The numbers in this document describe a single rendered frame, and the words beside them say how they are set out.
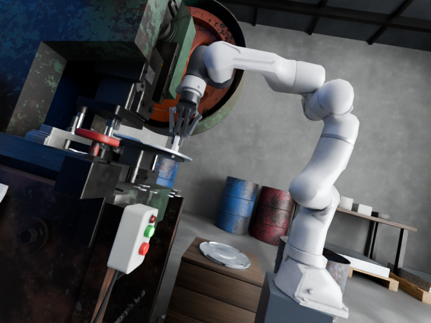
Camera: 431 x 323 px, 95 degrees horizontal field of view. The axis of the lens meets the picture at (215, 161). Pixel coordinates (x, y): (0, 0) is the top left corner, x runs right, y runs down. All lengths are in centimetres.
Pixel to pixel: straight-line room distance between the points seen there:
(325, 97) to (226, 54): 34
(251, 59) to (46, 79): 68
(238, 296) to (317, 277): 43
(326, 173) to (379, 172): 410
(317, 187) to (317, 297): 33
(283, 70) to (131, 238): 66
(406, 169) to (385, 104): 130
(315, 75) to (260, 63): 20
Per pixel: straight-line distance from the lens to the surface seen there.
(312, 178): 69
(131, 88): 80
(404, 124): 525
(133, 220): 48
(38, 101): 89
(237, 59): 71
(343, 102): 74
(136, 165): 73
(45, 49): 90
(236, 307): 110
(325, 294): 80
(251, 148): 408
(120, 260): 51
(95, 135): 43
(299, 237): 75
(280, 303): 75
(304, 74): 78
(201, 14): 145
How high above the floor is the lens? 73
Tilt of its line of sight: 6 degrees up
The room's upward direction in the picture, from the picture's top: 15 degrees clockwise
